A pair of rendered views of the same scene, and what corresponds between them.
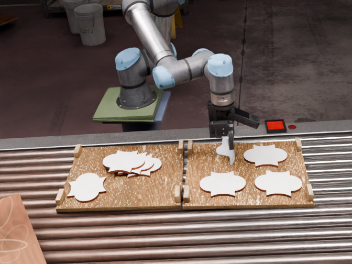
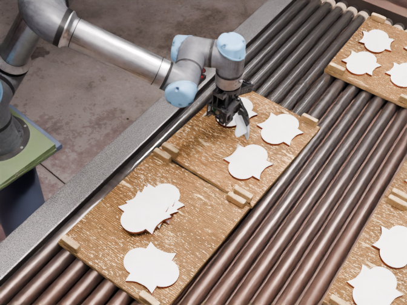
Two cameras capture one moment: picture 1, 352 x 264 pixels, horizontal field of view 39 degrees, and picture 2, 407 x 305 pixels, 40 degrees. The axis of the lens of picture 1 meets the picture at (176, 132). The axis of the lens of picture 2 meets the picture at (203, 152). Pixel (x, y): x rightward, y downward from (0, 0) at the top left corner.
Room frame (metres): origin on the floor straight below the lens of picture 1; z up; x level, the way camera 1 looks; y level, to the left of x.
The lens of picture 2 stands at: (0.93, 0.93, 2.24)
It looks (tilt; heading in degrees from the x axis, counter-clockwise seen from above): 49 degrees down; 296
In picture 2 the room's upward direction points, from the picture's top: 5 degrees clockwise
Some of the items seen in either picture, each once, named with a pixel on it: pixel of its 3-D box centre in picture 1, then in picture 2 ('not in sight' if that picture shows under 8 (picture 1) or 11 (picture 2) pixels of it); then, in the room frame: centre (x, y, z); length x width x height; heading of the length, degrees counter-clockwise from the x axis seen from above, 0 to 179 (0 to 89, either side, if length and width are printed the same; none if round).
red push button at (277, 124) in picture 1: (275, 126); not in sight; (1.65, -0.39, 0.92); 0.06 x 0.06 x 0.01; 86
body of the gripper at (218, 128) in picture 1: (221, 118); (225, 100); (1.40, -0.16, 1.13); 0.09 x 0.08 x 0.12; 82
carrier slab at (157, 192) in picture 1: (124, 175); (156, 225); (1.41, 0.19, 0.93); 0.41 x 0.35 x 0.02; 84
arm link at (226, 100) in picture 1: (222, 96); (229, 78); (1.40, -0.16, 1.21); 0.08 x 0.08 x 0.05
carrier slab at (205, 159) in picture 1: (245, 173); (241, 138); (1.36, -0.22, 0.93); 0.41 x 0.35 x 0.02; 83
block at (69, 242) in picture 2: (77, 151); (70, 244); (1.57, 0.37, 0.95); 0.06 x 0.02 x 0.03; 174
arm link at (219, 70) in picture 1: (220, 73); (229, 55); (1.41, -0.16, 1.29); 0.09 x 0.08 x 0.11; 19
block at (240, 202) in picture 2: (177, 193); (236, 200); (1.26, 0.01, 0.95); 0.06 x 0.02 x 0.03; 174
